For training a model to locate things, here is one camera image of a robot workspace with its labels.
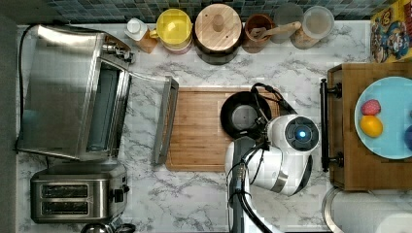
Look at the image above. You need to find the toaster oven glass door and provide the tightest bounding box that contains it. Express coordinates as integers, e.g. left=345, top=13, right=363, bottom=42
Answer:
left=122, top=73, right=179, bottom=164

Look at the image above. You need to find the stainless steel toaster oven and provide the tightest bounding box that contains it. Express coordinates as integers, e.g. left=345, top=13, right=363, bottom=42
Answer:
left=17, top=25, right=134, bottom=161

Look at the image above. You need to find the brown wooden utensil holder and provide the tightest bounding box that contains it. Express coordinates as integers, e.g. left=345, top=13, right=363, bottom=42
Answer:
left=242, top=14, right=275, bottom=53

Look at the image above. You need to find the pink cup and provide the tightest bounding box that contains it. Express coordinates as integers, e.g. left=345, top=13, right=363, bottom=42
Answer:
left=163, top=39, right=192, bottom=54

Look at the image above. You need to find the yellow mug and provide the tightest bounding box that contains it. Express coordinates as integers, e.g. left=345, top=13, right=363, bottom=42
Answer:
left=150, top=9, right=192, bottom=50

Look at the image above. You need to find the light blue plate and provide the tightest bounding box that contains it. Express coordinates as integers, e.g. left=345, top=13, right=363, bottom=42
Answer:
left=354, top=77, right=412, bottom=159

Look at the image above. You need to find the black bowl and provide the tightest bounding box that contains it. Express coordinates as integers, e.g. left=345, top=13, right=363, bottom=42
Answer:
left=220, top=91, right=272, bottom=140

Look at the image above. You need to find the wooden drawer box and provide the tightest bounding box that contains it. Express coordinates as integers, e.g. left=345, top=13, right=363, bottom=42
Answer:
left=320, top=63, right=412, bottom=190

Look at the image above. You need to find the wooden cutting board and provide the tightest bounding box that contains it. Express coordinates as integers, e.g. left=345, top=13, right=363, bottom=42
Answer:
left=164, top=86, right=281, bottom=173

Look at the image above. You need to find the frosted grey tumbler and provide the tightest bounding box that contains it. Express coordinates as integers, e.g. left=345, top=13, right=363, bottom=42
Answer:
left=271, top=3, right=303, bottom=44

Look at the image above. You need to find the dark canister with wooden lid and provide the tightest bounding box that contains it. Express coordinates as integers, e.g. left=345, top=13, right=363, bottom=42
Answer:
left=193, top=4, right=243, bottom=65

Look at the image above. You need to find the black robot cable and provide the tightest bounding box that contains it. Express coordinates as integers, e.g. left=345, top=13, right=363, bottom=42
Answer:
left=250, top=82, right=298, bottom=116

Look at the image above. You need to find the purple toy fruit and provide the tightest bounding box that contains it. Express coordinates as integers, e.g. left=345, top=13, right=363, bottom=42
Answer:
left=404, top=125, right=412, bottom=150

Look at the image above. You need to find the stainless steel two-slot toaster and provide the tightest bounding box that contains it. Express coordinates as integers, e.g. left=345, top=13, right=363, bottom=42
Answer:
left=30, top=162, right=129, bottom=223

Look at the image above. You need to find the pink toy fruit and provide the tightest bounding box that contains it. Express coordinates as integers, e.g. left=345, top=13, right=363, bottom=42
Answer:
left=360, top=99, right=381, bottom=116

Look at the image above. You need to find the yellow toy lemon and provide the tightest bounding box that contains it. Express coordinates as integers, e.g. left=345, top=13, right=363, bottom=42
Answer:
left=360, top=116, right=383, bottom=138

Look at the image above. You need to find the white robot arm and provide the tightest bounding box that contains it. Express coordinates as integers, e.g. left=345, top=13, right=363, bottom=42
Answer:
left=224, top=115, right=320, bottom=233

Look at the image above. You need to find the cereal box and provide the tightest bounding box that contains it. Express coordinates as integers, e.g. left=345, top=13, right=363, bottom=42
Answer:
left=370, top=0, right=412, bottom=63

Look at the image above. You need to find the clear jar with cereal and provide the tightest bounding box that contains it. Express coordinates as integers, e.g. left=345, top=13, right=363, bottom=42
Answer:
left=291, top=6, right=334, bottom=50

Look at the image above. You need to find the wooden spoon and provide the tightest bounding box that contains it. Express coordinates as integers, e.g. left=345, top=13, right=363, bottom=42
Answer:
left=250, top=21, right=301, bottom=40

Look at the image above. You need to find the white-capped spice bottle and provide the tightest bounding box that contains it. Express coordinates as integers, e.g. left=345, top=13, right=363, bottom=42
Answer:
left=124, top=18, right=157, bottom=53

